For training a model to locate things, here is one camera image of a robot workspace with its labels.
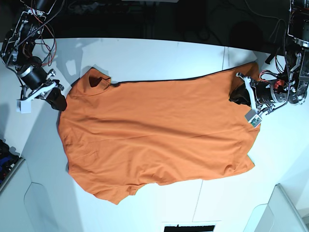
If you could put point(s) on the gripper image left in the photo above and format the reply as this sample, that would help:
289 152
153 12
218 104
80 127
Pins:
39 85

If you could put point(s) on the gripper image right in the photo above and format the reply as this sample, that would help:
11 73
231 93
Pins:
260 95

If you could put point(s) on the orange t-shirt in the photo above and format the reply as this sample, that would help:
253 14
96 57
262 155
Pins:
121 137

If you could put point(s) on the bin with dark items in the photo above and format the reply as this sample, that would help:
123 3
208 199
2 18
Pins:
7 161

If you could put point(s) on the grey panel left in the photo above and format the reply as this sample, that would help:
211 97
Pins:
24 205

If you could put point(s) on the grey panel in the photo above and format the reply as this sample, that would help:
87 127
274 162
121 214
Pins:
278 215
24 205

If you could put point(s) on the grey panel right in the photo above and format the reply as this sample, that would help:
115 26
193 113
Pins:
278 215

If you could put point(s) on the white framed black slot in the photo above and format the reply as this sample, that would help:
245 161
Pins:
201 226

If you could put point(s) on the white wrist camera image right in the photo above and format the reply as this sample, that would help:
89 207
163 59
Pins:
253 118

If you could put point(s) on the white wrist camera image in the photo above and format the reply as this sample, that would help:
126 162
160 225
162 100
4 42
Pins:
253 118
23 107

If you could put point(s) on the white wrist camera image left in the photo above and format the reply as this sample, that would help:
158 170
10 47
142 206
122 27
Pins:
23 107

